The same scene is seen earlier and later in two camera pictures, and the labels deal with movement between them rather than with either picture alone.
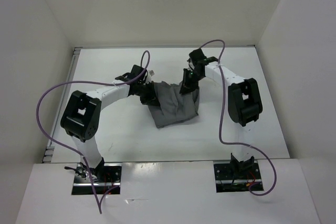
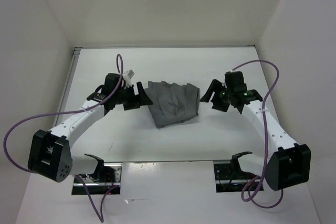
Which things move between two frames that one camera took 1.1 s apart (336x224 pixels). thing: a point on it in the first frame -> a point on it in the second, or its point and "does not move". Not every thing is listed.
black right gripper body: x=194 y=76 -> x=222 y=95
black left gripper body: x=143 y=91 -> x=125 y=95
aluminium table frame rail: x=49 y=152 does not move
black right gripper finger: x=185 y=81 -> x=213 y=87
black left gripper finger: x=151 y=102 -> x=131 y=106
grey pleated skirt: x=174 y=107 does not move
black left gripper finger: x=153 y=93 -> x=143 y=98
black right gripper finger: x=193 y=86 -> x=222 y=107
